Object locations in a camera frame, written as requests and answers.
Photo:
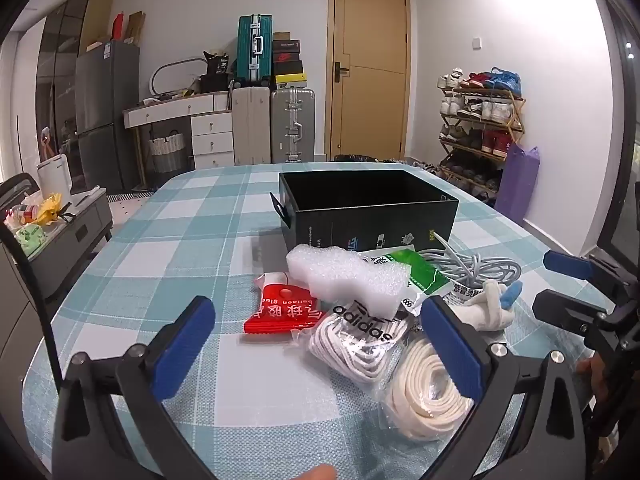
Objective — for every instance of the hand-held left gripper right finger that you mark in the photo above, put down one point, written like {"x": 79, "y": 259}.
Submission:
{"x": 450, "y": 355}

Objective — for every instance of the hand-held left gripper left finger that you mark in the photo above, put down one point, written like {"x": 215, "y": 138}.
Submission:
{"x": 182, "y": 352}

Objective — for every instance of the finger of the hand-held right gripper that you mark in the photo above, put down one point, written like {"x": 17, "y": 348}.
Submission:
{"x": 565, "y": 310}
{"x": 567, "y": 263}

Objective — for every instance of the cream shoelaces plastic bag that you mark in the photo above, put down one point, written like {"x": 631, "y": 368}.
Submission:
{"x": 420, "y": 395}

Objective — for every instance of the white cloth toy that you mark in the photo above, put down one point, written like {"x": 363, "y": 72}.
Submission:
{"x": 487, "y": 312}

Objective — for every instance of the white printed pouch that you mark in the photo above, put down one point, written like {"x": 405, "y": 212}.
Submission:
{"x": 462, "y": 292}

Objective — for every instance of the green and white pouch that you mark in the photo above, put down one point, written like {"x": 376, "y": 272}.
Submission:
{"x": 422, "y": 275}

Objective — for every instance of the white shoelaces bag black logo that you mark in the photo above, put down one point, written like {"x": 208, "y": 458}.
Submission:
{"x": 350, "y": 345}

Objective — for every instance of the red plastic packet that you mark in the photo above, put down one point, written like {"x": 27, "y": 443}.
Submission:
{"x": 280, "y": 315}

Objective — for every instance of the white foam piece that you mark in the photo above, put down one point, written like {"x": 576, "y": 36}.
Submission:
{"x": 345, "y": 270}

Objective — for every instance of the black cardboard box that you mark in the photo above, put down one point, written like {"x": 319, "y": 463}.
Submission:
{"x": 350, "y": 225}

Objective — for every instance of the person's right hand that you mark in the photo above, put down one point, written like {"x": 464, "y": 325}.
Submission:
{"x": 584, "y": 367}

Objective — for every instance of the person's left hand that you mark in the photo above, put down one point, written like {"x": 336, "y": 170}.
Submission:
{"x": 315, "y": 473}

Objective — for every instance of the purple bag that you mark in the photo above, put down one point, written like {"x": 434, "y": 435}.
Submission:
{"x": 517, "y": 185}

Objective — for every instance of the teal checked tablecloth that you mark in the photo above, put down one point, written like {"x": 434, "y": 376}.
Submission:
{"x": 175, "y": 240}

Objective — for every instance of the wooden shoe rack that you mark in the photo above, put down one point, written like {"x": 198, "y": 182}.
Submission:
{"x": 515, "y": 120}

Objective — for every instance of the grey side cabinet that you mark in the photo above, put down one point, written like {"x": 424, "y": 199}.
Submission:
{"x": 80, "y": 230}

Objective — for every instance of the rows of shoes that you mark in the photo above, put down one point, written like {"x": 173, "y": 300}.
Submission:
{"x": 480, "y": 110}

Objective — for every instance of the green snack packet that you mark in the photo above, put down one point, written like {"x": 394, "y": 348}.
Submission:
{"x": 31, "y": 237}

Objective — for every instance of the yellow snack packet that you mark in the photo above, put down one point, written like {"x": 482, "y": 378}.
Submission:
{"x": 50, "y": 210}

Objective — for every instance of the white woven basket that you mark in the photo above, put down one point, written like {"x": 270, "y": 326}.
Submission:
{"x": 167, "y": 152}

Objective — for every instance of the white desk with drawers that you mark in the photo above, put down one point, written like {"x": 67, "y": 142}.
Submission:
{"x": 210, "y": 135}

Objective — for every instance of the beige suitcase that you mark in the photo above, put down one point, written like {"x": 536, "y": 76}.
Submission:
{"x": 252, "y": 127}

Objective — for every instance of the black chair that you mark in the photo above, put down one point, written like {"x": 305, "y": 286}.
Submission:
{"x": 22, "y": 178}

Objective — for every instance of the tan wooden door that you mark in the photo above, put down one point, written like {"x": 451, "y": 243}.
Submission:
{"x": 370, "y": 110}

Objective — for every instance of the silver suitcase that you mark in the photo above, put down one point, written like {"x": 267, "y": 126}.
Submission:
{"x": 292, "y": 125}

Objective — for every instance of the grey refrigerator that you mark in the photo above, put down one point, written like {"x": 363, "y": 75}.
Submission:
{"x": 105, "y": 110}

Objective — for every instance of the oval mirror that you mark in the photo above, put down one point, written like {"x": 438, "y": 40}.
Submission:
{"x": 155, "y": 77}

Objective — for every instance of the yellow and black shoe box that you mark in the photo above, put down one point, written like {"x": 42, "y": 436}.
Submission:
{"x": 290, "y": 81}

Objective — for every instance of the teal suitcase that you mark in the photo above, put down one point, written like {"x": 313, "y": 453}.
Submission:
{"x": 252, "y": 50}

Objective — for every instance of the black shoe box red print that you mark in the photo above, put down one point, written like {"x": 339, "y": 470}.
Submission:
{"x": 287, "y": 57}

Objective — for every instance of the dark glass cabinet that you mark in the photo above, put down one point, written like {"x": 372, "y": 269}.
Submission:
{"x": 60, "y": 60}

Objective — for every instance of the brown cardboard box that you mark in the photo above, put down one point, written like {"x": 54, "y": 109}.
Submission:
{"x": 135, "y": 27}

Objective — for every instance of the red paper bag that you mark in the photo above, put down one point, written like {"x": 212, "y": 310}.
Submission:
{"x": 117, "y": 27}

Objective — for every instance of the small brown shoe box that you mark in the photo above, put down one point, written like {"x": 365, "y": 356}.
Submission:
{"x": 281, "y": 35}

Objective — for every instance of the flat cardboard sheets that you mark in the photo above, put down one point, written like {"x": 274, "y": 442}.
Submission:
{"x": 97, "y": 15}

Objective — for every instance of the black metal chair frame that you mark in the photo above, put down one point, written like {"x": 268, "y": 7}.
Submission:
{"x": 30, "y": 287}

